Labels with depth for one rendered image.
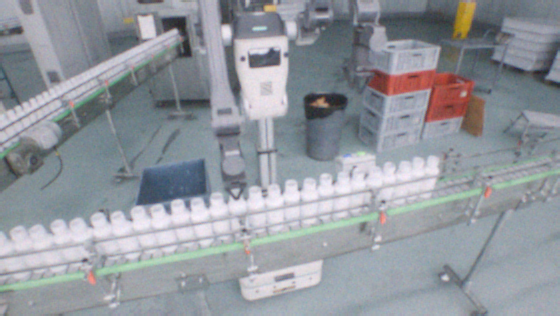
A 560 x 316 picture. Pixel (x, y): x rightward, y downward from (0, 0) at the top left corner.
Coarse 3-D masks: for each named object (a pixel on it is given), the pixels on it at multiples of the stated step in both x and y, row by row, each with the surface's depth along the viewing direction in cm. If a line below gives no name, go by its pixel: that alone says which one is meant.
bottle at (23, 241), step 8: (16, 232) 79; (24, 232) 79; (16, 240) 77; (24, 240) 79; (32, 240) 80; (16, 248) 78; (24, 248) 78; (32, 248) 80; (24, 256) 80; (32, 256) 81; (40, 256) 83; (32, 264) 82; (40, 264) 83; (40, 272) 84
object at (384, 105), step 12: (372, 96) 312; (384, 96) 292; (396, 96) 293; (408, 96) 339; (420, 96) 307; (372, 108) 316; (384, 108) 298; (396, 108) 302; (408, 108) 309; (420, 108) 315
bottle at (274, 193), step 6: (270, 186) 93; (276, 186) 93; (270, 192) 91; (276, 192) 91; (270, 198) 92; (276, 198) 92; (282, 198) 94; (270, 204) 92; (276, 204) 92; (282, 204) 94; (276, 210) 93; (282, 210) 95; (270, 216) 95; (276, 216) 95; (282, 216) 96; (270, 222) 97; (270, 228) 98; (276, 228) 98
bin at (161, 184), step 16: (192, 160) 147; (144, 176) 141; (160, 176) 147; (176, 176) 150; (192, 176) 152; (144, 192) 136; (160, 192) 152; (176, 192) 155; (192, 192) 157; (208, 192) 126; (144, 208) 119; (208, 208) 127
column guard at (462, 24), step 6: (462, 6) 814; (468, 6) 802; (474, 6) 806; (462, 12) 819; (468, 12) 812; (456, 18) 844; (462, 18) 823; (468, 18) 822; (456, 24) 849; (462, 24) 829; (468, 24) 833; (456, 30) 853; (462, 30) 839; (468, 30) 844; (456, 36) 859; (462, 36) 850
